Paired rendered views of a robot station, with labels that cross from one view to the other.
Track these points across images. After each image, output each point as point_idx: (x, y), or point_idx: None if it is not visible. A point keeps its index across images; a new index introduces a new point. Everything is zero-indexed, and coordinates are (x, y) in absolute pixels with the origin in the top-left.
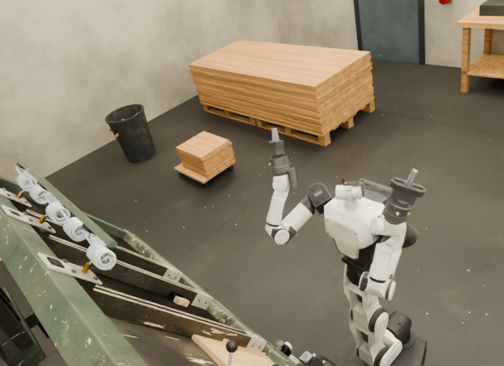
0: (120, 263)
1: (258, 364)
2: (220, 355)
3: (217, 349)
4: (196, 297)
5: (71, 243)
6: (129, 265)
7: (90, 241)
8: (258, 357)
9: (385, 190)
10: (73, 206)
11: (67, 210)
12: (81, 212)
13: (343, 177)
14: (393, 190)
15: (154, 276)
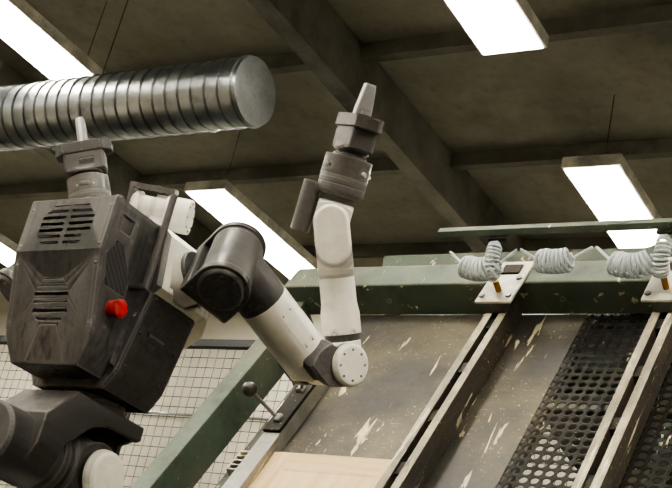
0: (613, 406)
1: None
2: (349, 464)
3: (364, 480)
4: None
5: (658, 342)
6: (616, 428)
7: (504, 258)
8: None
9: (60, 206)
10: (548, 223)
11: (611, 255)
12: (525, 225)
13: (174, 195)
14: (106, 158)
15: (584, 471)
